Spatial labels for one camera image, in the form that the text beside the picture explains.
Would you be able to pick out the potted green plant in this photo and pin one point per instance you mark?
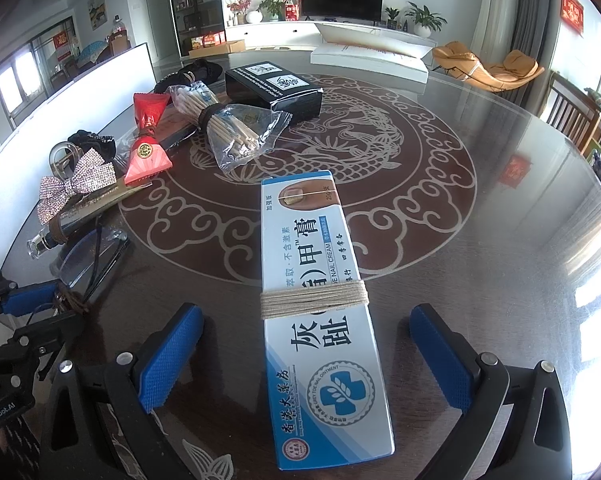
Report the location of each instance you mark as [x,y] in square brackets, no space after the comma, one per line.
[425,22]

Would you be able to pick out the blue white ointment box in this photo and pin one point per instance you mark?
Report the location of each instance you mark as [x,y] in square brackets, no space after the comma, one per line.
[327,394]

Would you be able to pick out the red flower vase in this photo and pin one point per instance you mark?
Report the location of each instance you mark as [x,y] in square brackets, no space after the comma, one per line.
[239,9]

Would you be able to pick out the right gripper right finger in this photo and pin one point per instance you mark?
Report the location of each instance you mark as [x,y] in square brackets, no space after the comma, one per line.
[535,443]

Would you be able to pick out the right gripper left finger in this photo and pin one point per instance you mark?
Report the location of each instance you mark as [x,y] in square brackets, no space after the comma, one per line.
[76,443]

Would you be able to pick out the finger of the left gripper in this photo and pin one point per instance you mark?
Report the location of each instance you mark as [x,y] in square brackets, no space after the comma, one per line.
[30,299]

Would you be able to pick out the cotton swabs plastic bag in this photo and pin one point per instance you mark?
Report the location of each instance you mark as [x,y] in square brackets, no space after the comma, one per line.
[236,133]

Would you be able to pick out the black scrunchie near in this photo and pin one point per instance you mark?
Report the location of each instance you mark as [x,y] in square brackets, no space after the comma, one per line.
[85,140]

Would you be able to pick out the black scrunchie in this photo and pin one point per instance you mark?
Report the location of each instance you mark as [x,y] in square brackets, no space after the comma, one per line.
[85,140]
[199,70]

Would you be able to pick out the red foil packet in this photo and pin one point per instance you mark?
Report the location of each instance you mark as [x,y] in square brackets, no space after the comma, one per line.
[147,157]

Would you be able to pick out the clear eyeglasses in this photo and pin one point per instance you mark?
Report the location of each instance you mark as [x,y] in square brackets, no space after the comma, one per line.
[84,268]

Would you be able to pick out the clear glass bottle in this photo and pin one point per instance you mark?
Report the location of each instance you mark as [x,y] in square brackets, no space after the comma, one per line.
[41,243]

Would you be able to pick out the orange lounge chair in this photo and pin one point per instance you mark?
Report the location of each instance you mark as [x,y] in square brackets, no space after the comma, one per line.
[516,70]

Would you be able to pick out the cardboard box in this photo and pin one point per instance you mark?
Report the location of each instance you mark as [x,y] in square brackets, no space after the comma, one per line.
[227,47]

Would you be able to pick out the patterned fabric bow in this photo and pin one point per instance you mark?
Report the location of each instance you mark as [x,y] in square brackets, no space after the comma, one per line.
[91,174]

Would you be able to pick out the wooden chair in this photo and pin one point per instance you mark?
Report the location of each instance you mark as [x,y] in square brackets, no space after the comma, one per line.
[574,113]

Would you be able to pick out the white tv console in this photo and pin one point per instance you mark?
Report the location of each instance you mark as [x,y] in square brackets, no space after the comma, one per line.
[309,35]

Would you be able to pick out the black scrunchie far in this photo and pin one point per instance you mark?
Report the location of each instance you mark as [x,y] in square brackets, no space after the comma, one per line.
[199,70]

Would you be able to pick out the black patterned box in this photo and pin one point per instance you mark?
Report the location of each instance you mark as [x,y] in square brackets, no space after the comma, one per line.
[268,85]

